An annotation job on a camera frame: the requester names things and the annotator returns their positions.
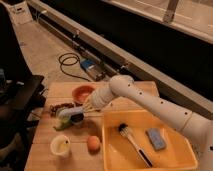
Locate light blue towel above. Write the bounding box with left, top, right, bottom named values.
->
left=59, top=107, right=83, bottom=117

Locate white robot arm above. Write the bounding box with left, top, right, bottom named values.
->
left=83, top=75, right=213, bottom=171

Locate small metal cup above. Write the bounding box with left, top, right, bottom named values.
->
left=71, top=114, right=84, bottom=127

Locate green plastic cup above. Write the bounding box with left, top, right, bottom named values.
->
left=56, top=108, right=70, bottom=123

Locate orange bowl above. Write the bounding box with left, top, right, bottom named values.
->
left=72, top=85, right=95, bottom=104

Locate green pepper toy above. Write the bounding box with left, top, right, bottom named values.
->
left=53, top=122, right=73, bottom=131

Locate dark red grape bunch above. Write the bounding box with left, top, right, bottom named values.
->
left=49, top=103, right=74, bottom=116

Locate blue and grey device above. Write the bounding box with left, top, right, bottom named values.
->
left=80, top=59, right=105, bottom=81

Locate orange fruit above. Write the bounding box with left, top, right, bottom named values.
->
left=87, top=136, right=100, bottom=153

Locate black and white dish brush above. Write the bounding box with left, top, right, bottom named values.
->
left=118, top=123, right=153, bottom=167

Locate cream white mug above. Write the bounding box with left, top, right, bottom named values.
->
left=50, top=135, right=70, bottom=158

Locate blue sponge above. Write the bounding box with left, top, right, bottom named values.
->
left=146, top=128, right=166, bottom=151

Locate yellow plastic bin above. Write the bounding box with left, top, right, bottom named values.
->
left=102, top=110, right=198, bottom=171

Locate white box with label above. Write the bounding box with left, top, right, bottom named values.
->
left=9, top=1, right=33, bottom=25

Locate black coiled cable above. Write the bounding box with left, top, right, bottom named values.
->
left=58, top=52, right=93, bottom=83

